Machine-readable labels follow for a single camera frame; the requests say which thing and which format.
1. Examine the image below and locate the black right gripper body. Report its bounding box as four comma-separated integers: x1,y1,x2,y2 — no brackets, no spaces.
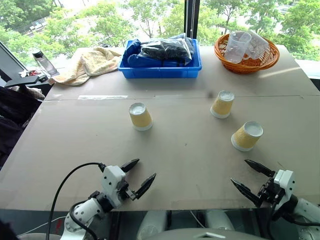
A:
257,175,286,209

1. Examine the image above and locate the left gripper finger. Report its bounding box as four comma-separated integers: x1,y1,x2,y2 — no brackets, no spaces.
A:
133,172,157,201
119,158,141,173

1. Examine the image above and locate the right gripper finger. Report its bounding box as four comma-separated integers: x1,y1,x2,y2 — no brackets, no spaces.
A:
229,177,262,209
244,159,276,178

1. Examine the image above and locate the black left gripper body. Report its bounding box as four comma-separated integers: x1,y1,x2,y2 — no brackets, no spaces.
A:
117,180,137,201

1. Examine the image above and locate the yellow ribbed paper cup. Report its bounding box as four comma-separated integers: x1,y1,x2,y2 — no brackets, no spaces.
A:
210,90,235,119
128,102,154,132
230,121,264,152

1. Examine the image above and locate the silver left robot leg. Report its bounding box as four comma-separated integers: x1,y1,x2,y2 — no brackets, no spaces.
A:
136,210,168,240

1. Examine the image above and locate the silver robot leg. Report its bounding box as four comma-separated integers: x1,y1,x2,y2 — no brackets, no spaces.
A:
136,210,168,240
205,209,236,232

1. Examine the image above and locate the silver right robot leg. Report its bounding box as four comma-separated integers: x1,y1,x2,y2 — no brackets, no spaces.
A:
205,209,236,232

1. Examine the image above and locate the dark rounded robot torso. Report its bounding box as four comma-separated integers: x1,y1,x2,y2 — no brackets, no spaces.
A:
149,226,264,240

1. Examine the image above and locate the blue plastic bin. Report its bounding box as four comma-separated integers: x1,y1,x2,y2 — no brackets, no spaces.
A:
117,38,203,80

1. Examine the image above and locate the orange wicker basket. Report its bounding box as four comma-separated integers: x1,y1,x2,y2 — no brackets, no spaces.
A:
214,32,280,75

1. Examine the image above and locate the pale yellow towel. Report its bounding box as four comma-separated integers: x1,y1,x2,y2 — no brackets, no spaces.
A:
51,46,124,87

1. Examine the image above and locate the blue fabric bundle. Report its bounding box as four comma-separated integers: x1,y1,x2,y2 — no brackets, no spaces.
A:
126,39,144,68

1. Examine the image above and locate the clear bag of dark items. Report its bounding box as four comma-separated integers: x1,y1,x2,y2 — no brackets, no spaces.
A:
139,37,194,67

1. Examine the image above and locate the clear plastic measuring cup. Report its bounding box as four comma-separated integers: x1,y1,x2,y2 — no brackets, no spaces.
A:
223,31,252,64
243,30,270,61

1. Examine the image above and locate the black jacket on chair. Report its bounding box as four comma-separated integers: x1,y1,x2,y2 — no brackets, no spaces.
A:
0,84,44,171

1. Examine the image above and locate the clear bottle with black lid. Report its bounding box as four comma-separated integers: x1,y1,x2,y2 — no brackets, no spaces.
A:
31,49,61,77

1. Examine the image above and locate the black window pillar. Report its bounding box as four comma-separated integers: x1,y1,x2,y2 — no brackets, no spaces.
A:
184,0,200,41

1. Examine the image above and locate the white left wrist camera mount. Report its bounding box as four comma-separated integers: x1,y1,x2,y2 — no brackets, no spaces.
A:
101,165,127,209

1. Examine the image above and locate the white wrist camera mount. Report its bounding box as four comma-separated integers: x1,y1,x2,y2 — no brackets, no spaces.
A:
273,169,296,201
101,165,127,209

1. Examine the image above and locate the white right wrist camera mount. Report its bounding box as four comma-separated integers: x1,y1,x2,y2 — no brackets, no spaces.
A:
273,169,296,201

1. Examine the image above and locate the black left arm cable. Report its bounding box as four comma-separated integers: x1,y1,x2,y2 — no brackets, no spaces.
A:
47,162,106,240

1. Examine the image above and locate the thin white cable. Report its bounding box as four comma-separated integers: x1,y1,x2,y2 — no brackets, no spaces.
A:
16,215,67,237

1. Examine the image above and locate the beaded blind chain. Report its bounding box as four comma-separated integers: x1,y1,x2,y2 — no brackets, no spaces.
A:
190,0,196,38

